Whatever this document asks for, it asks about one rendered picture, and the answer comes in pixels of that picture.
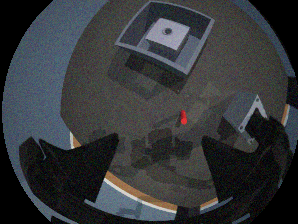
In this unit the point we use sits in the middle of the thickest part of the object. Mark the red peg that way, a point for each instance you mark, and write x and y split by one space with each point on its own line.
183 117

